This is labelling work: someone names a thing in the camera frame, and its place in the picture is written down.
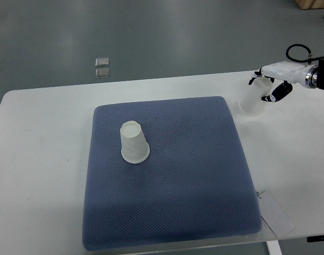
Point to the blue grey mesh cushion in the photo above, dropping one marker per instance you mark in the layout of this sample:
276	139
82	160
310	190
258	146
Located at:
195	183

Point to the white paper cup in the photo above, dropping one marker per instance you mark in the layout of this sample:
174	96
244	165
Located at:
134	147
251	103

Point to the white paper tag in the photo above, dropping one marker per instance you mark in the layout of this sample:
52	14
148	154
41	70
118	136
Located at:
276	219

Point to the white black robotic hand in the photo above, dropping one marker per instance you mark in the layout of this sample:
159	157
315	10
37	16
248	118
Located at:
289	73

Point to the upper metal floor plate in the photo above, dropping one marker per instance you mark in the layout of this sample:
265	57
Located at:
102	61

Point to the wooden box corner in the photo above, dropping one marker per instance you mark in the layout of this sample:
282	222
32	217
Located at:
310	4

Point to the white table leg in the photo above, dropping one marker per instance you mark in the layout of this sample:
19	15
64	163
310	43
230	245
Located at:
273	248

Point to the black table control panel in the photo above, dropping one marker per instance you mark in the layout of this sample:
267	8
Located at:
311	239

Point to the white paper cup on cushion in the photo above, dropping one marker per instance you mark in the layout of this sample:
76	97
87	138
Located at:
134	147

